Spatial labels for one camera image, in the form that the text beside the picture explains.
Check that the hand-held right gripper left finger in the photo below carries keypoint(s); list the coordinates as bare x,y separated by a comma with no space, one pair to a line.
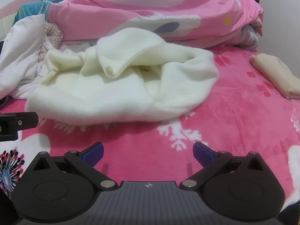
93,154

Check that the pink checkered cloth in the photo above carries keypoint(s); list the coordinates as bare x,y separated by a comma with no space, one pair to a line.
55,32

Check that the folded beige garment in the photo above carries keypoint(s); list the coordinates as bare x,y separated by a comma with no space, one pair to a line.
276,75

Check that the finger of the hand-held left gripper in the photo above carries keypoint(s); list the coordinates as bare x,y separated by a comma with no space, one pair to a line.
14,121

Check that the pink and teal printed quilt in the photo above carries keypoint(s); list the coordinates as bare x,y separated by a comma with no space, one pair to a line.
131,9

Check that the white fleece garment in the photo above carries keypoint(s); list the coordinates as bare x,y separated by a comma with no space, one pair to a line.
23,89

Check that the cream fleece sweater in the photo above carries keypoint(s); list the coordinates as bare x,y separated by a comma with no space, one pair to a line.
105,93

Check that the pink floral fleece blanket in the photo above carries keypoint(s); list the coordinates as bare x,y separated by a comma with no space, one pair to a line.
234,126

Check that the pink and cream padded headboard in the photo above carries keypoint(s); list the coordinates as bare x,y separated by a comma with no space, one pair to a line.
7,25

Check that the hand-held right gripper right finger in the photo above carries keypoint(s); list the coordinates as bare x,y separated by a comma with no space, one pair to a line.
204,154

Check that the white jacket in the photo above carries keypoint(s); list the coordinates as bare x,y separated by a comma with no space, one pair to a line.
21,46

